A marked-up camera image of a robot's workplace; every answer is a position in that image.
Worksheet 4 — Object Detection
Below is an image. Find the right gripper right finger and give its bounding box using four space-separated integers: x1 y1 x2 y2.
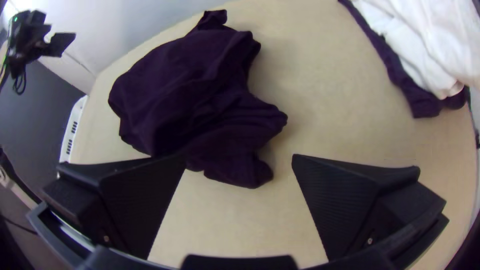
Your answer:
291 154 448 262

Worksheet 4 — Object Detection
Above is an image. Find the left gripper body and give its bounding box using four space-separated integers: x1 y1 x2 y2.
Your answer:
26 22 53 58

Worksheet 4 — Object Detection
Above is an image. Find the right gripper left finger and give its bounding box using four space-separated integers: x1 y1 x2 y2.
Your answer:
40 154 187 260

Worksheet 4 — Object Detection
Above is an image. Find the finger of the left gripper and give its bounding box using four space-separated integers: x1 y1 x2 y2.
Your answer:
44 32 77 58

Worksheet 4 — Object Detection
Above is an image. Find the black t-shirt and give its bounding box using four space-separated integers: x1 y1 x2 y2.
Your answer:
107 9 289 190

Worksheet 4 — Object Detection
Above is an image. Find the white laundry basket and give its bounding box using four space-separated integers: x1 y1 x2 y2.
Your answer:
58 95 89 177

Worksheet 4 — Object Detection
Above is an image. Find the black garment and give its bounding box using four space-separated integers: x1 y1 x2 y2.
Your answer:
337 0 470 119

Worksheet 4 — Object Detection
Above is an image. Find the white garment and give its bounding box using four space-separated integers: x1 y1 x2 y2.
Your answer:
350 0 480 101

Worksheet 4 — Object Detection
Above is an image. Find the black cable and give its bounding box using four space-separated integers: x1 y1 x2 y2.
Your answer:
11 69 28 96

